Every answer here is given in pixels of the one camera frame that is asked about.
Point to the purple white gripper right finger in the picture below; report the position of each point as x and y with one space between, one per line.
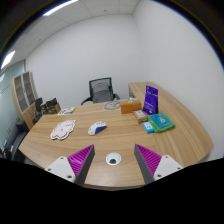
153 166

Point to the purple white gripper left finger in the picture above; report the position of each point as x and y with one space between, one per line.
75 167

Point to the white and blue computer mouse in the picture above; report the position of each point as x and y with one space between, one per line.
97 127

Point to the grey round mouse pad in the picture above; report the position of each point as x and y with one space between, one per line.
112 105

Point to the small blue white box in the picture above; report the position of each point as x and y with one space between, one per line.
148 127

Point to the green cloth pouch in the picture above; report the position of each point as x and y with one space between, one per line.
161 122

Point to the small tan labelled box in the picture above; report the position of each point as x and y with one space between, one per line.
140 116

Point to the colourful flat booklet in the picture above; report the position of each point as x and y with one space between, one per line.
66 111

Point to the purple standing box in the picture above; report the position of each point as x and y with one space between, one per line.
150 106

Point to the black desk organiser items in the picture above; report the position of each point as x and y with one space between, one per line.
51 107

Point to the brown cardboard box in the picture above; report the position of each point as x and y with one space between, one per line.
129 106

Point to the black side chair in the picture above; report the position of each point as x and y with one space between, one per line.
15 137

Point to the grey mesh office chair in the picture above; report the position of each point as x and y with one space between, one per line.
101 90

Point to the wooden shelf cabinet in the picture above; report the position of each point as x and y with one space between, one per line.
24 95

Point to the white desk cable grommet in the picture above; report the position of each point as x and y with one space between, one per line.
113 158

